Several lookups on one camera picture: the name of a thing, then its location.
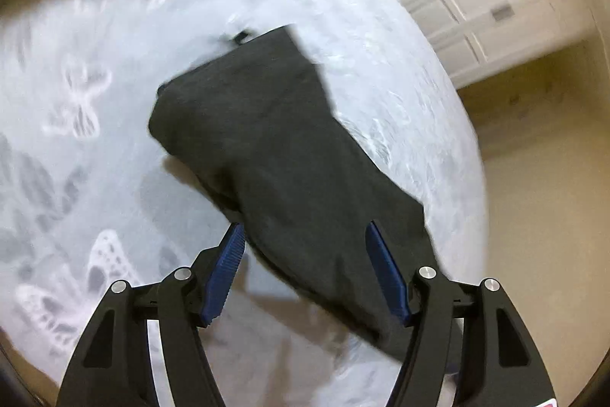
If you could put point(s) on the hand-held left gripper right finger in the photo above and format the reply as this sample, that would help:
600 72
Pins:
387 273

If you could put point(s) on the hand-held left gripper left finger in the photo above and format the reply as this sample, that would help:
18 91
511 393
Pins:
225 266

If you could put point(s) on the black pants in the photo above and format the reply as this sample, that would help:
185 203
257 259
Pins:
267 140

